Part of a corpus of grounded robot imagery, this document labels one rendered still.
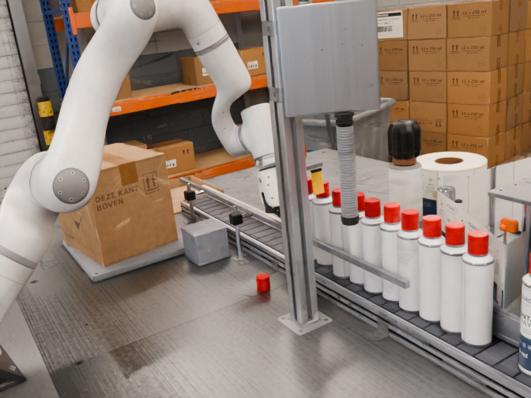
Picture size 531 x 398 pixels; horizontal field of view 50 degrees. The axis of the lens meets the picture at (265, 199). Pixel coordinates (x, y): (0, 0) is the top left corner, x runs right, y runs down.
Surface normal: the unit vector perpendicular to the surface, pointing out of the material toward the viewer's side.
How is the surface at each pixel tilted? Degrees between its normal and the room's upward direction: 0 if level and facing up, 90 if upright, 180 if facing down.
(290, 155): 90
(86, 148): 67
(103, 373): 0
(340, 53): 90
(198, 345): 0
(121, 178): 90
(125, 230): 90
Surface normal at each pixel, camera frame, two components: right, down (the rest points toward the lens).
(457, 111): -0.76, 0.26
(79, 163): 0.68, -0.29
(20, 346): -0.10, -0.95
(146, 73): 0.57, 0.20
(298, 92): -0.06, 0.32
